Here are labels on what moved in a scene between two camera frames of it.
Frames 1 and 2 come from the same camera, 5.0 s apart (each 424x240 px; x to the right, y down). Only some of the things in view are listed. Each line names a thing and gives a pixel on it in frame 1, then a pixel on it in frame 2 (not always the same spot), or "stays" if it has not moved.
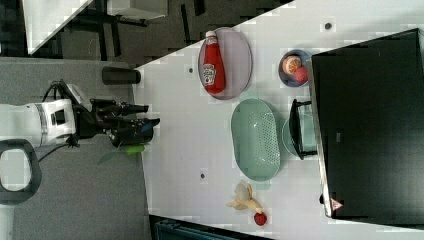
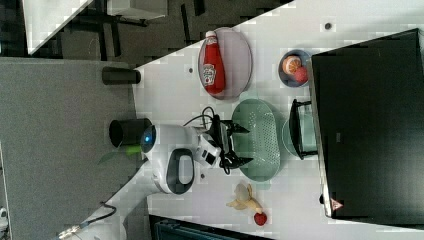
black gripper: [110, 117] → [220, 135]
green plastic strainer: [255, 144] stays
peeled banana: [243, 200] stays
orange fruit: [290, 64] stays
